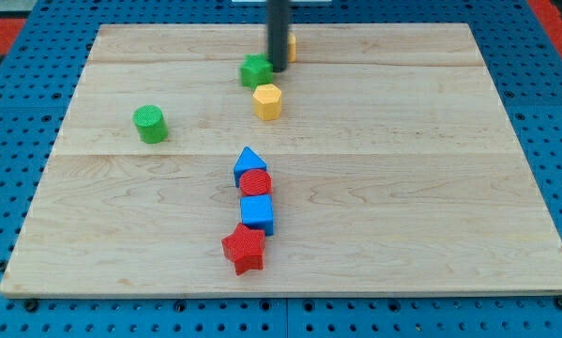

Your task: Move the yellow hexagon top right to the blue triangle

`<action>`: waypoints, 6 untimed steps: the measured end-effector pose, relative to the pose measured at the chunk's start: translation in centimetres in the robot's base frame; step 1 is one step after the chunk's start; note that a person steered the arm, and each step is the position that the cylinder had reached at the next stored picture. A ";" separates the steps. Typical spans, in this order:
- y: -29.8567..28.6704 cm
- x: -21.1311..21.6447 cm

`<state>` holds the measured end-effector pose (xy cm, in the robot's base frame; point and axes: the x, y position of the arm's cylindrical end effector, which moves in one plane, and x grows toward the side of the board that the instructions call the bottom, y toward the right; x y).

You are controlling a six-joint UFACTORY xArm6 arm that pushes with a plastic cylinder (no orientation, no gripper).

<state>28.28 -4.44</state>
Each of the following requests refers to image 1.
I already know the green cylinder block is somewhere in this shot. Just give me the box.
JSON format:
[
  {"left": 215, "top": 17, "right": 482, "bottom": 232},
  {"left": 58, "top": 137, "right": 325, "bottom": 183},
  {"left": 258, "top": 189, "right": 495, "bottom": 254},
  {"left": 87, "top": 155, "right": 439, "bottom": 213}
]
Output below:
[{"left": 132, "top": 105, "right": 168, "bottom": 144}]

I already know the yellow block behind stick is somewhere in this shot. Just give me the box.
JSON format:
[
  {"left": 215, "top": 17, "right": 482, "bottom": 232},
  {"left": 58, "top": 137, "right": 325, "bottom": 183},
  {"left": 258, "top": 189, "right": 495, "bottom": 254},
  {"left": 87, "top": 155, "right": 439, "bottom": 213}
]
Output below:
[{"left": 287, "top": 32, "right": 296, "bottom": 63}]

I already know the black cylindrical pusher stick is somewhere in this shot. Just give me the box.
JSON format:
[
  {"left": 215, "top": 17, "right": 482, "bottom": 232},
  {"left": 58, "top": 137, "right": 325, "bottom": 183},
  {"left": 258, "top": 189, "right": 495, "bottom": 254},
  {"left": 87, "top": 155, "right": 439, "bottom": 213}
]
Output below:
[{"left": 266, "top": 0, "right": 290, "bottom": 72}]

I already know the wooden board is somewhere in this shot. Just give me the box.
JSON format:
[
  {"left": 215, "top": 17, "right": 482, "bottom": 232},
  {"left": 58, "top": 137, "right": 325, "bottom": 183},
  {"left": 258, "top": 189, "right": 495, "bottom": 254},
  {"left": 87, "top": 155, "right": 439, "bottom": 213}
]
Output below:
[{"left": 0, "top": 23, "right": 562, "bottom": 299}]

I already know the red star block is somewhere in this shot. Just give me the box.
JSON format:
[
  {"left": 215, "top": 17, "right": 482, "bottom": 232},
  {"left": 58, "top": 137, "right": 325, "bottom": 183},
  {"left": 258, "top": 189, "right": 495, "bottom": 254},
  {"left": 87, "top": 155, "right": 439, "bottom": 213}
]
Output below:
[{"left": 221, "top": 223, "right": 266, "bottom": 276}]

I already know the blue cube block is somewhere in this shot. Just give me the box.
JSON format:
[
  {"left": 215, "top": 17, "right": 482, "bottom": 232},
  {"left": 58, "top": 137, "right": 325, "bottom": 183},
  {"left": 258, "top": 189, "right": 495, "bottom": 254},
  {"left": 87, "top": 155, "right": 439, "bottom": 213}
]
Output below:
[{"left": 240, "top": 194, "right": 274, "bottom": 237}]

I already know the red cylinder block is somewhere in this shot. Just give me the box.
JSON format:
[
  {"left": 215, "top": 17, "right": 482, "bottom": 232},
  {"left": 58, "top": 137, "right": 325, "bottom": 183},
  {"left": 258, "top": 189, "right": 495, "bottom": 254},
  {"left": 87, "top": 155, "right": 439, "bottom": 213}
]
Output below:
[{"left": 239, "top": 169, "right": 272, "bottom": 196}]

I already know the green star block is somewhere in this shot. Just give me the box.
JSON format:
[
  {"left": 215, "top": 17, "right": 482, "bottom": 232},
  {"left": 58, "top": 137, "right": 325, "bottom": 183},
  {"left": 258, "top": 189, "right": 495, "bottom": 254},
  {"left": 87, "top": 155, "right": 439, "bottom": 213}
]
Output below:
[{"left": 239, "top": 54, "right": 273, "bottom": 89}]

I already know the yellow hexagon block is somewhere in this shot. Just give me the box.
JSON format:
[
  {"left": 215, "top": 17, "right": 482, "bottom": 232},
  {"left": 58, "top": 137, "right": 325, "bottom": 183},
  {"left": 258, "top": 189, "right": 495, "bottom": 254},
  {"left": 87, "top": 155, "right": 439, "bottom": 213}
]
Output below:
[{"left": 252, "top": 84, "right": 282, "bottom": 121}]

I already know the blue triangle block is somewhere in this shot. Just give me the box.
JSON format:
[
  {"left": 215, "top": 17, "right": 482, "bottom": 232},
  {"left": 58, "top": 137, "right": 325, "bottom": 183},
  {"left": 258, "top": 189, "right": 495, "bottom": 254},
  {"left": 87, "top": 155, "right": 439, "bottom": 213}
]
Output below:
[{"left": 233, "top": 146, "right": 267, "bottom": 188}]

